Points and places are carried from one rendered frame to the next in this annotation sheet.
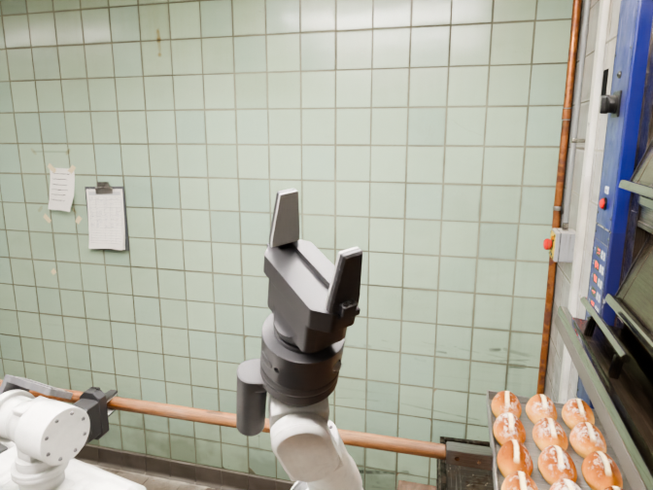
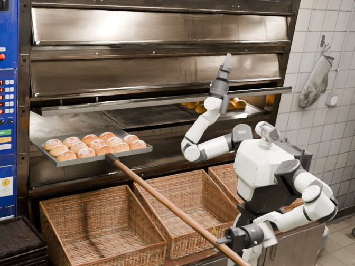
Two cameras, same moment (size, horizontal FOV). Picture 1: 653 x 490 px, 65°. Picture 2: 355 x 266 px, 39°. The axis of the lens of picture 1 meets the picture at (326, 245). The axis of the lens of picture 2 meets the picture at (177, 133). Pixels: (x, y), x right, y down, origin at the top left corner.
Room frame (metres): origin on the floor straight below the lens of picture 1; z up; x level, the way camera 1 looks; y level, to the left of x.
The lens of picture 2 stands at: (2.55, 1.32, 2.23)
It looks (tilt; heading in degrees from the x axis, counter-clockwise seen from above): 20 degrees down; 217
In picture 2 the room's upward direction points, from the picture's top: 8 degrees clockwise
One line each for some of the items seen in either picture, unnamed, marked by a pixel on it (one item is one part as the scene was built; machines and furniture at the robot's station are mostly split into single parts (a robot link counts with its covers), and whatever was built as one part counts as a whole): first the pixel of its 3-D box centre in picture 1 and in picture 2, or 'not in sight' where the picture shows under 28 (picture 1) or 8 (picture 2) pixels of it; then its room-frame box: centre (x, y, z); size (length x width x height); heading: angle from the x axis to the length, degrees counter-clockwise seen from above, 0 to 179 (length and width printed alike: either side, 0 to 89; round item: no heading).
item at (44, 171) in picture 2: not in sight; (167, 150); (0.25, -0.46, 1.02); 1.79 x 0.11 x 0.19; 165
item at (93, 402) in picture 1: (78, 424); (240, 239); (1.03, 0.55, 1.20); 0.12 x 0.10 x 0.13; 165
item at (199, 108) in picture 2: not in sight; (199, 95); (-0.43, -0.73, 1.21); 0.61 x 0.48 x 0.06; 75
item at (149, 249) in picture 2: not in sight; (102, 233); (0.88, -0.35, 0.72); 0.56 x 0.49 x 0.28; 164
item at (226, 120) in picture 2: not in sight; (167, 128); (0.24, -0.48, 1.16); 1.80 x 0.06 x 0.04; 165
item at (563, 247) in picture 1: (563, 245); not in sight; (1.70, -0.81, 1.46); 0.10 x 0.07 x 0.10; 165
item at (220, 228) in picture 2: not in sight; (187, 210); (0.30, -0.20, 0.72); 0.56 x 0.49 x 0.28; 164
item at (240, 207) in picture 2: not in sight; (263, 218); (0.48, 0.38, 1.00); 0.28 x 0.13 x 0.18; 165
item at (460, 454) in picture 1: (468, 455); (112, 159); (0.91, -0.29, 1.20); 0.09 x 0.04 x 0.03; 75
